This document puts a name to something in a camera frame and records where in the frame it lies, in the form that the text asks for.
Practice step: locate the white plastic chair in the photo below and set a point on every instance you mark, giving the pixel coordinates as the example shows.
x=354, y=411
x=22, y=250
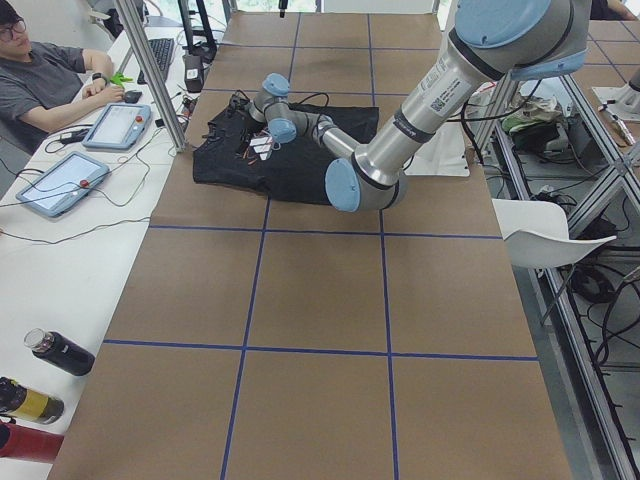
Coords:
x=536, y=234

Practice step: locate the black graphic t-shirt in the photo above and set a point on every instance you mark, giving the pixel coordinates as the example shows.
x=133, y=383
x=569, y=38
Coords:
x=295, y=172

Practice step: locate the seated person grey shirt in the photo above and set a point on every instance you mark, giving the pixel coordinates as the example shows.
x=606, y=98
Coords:
x=46, y=87

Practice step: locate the teach pendant tablet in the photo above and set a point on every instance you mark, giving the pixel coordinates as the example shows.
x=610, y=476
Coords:
x=118, y=127
x=63, y=185

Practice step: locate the black computer mouse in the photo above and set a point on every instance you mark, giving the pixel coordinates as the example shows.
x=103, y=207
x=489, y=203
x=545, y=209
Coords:
x=132, y=96

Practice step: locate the aluminium frame post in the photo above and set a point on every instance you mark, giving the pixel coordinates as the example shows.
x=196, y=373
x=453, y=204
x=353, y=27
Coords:
x=147, y=62

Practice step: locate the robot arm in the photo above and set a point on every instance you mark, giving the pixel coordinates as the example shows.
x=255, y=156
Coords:
x=487, y=40

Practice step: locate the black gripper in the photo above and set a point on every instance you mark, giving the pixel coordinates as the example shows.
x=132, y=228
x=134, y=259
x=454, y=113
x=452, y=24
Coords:
x=239, y=106

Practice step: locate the yellow black bottle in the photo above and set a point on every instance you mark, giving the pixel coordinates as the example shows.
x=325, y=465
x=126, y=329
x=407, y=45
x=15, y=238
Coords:
x=20, y=402

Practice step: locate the red bottle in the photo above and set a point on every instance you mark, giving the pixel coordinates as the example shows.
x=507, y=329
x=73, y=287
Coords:
x=28, y=444

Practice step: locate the far teach pendant tablet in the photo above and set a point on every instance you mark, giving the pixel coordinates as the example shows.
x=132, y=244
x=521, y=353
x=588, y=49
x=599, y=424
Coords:
x=118, y=127

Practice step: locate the black keyboard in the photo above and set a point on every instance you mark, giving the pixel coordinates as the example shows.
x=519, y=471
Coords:
x=163, y=51

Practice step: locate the near teach pendant tablet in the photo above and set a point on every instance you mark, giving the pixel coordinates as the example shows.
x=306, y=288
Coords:
x=63, y=185

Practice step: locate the black water bottle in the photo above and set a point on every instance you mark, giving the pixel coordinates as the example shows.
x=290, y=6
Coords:
x=57, y=350

